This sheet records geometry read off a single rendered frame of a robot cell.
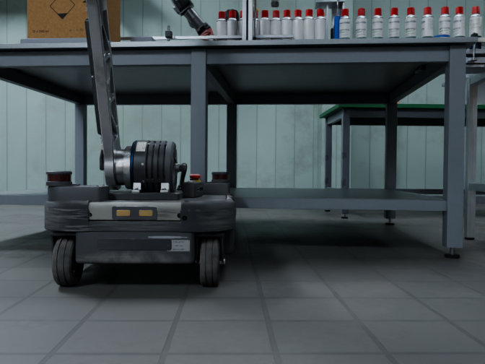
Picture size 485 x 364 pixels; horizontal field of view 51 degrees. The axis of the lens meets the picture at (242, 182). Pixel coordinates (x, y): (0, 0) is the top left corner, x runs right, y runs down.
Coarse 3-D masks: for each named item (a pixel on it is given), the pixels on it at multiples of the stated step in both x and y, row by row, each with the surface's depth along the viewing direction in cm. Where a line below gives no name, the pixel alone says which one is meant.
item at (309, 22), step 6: (306, 12) 237; (312, 12) 237; (306, 18) 236; (312, 18) 236; (306, 24) 236; (312, 24) 236; (306, 30) 236; (312, 30) 236; (306, 36) 236; (312, 36) 236
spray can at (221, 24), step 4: (220, 12) 241; (224, 12) 242; (220, 16) 241; (224, 16) 242; (220, 20) 240; (224, 20) 240; (220, 24) 240; (224, 24) 241; (220, 28) 240; (224, 28) 241; (220, 32) 240; (224, 32) 241
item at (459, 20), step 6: (462, 6) 231; (456, 12) 232; (462, 12) 231; (456, 18) 231; (462, 18) 230; (456, 24) 231; (462, 24) 230; (456, 30) 231; (462, 30) 230; (456, 36) 231; (462, 36) 231
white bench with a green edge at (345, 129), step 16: (336, 112) 379; (352, 112) 353; (368, 112) 354; (384, 112) 354; (400, 112) 354; (416, 112) 355; (432, 112) 355; (480, 112) 356; (416, 192) 387; (432, 192) 388; (464, 192) 388; (480, 192) 388
